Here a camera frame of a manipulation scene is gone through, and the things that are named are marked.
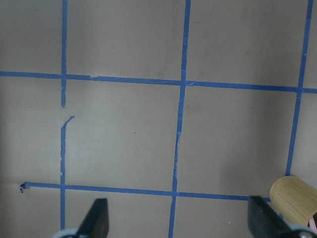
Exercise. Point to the bamboo cylinder holder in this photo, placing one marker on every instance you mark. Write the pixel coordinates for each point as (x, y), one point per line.
(294, 199)

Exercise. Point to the pink chopstick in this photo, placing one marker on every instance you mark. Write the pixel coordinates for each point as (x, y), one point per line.
(312, 225)

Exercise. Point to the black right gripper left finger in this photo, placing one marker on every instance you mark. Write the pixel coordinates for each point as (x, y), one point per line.
(96, 222)

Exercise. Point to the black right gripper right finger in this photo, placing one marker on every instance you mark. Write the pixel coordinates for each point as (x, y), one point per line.
(263, 222)

